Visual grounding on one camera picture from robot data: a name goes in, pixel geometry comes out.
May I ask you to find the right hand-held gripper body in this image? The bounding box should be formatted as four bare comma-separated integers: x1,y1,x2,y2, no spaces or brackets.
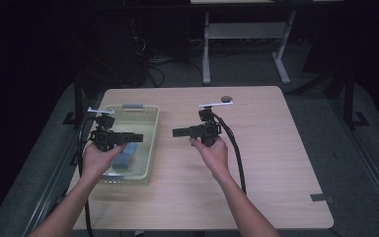
191,100,234,146

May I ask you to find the black floor cable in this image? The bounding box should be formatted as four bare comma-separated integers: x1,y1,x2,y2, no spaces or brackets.
144,57,166,89

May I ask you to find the pale yellow plastic basket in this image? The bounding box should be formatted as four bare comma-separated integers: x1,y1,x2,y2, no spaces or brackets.
93,104,161,186

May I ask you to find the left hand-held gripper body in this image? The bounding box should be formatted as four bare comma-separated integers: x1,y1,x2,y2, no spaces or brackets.
87,107,128,153

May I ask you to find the metal floor rail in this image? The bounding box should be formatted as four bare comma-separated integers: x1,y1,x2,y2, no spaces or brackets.
21,98,95,237
329,98,379,220

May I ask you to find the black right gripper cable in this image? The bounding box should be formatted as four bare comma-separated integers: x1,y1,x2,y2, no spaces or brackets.
210,111,248,196

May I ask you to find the person's right hand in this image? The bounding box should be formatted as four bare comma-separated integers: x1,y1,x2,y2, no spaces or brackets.
189,135,230,182

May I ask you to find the white metal table frame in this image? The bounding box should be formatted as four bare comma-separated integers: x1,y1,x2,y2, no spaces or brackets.
201,9,298,86

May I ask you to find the black metal stand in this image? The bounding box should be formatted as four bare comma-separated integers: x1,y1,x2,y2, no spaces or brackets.
62,70,84,126
341,70,371,130

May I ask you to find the person's left hand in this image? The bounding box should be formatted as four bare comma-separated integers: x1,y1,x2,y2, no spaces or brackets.
81,142,128,182

